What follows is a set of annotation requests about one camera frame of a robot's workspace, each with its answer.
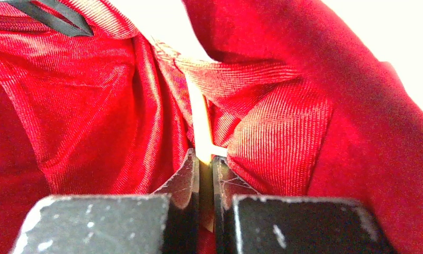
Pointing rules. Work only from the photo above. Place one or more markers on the red garment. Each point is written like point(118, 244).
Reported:
point(298, 101)

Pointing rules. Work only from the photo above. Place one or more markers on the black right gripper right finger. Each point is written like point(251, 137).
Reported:
point(249, 222)

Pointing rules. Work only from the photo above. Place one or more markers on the yellow wooden hanger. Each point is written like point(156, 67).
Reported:
point(205, 150)

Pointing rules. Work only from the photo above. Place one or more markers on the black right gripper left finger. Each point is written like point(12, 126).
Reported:
point(165, 221)

